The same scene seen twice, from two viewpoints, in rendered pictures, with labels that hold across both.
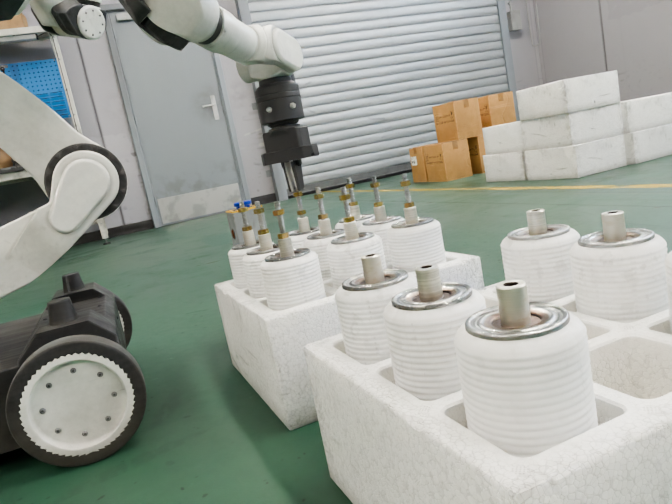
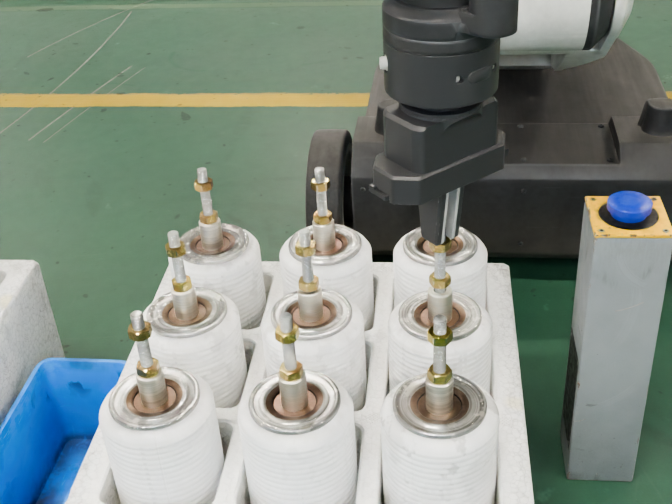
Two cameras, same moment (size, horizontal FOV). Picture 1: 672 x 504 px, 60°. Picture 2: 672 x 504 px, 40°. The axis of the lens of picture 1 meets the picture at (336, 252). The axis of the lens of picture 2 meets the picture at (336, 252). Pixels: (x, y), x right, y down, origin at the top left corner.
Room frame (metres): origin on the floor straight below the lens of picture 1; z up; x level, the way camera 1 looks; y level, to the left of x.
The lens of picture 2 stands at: (1.44, -0.58, 0.77)
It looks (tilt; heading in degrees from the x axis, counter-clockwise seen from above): 33 degrees down; 119
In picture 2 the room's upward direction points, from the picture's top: 4 degrees counter-clockwise
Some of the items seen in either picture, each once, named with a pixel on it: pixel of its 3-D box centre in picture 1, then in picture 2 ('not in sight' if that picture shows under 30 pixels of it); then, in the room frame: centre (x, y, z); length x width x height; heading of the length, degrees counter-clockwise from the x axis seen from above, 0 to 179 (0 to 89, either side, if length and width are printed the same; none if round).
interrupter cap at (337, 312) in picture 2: (326, 234); (311, 314); (1.08, 0.01, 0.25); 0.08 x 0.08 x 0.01
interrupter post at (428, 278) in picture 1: (429, 283); not in sight; (0.53, -0.08, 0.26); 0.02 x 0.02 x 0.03
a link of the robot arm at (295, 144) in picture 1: (284, 131); (438, 106); (1.19, 0.05, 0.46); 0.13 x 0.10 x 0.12; 62
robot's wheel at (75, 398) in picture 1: (79, 399); (332, 198); (0.87, 0.44, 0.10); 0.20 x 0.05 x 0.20; 110
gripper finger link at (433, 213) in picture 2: (299, 174); (428, 211); (1.19, 0.04, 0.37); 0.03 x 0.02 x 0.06; 152
